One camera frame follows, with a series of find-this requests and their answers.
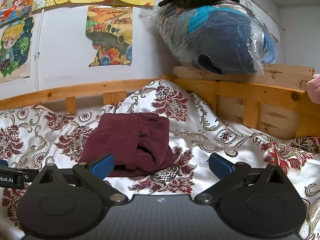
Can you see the plastic bag of clothes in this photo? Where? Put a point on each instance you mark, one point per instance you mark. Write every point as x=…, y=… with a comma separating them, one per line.
x=226, y=38

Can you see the pink sleeve of person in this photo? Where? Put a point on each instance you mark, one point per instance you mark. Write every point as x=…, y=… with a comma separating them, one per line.
x=313, y=89

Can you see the floral white bedspread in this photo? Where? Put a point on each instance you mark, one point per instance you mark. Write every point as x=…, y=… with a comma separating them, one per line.
x=34, y=136

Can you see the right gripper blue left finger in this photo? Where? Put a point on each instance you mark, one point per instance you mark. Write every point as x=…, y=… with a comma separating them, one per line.
x=92, y=175

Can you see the wooden bed frame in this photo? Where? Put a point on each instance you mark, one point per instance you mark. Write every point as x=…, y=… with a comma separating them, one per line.
x=276, y=102

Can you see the maroon garment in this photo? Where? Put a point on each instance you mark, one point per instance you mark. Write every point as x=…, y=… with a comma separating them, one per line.
x=139, y=143

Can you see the landscape flower wall drawing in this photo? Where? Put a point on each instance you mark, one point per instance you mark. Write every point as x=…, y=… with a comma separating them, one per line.
x=110, y=30

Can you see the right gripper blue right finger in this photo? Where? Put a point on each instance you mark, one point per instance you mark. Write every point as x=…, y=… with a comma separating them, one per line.
x=231, y=176

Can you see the white wall conduit pipe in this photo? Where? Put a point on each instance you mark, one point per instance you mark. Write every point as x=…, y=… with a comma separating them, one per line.
x=37, y=52

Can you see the blond child wall drawing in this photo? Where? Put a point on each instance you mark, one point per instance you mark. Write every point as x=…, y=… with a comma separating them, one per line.
x=16, y=40

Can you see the red-haired girl wall drawing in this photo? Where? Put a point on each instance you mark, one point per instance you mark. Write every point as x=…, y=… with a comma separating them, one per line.
x=14, y=9

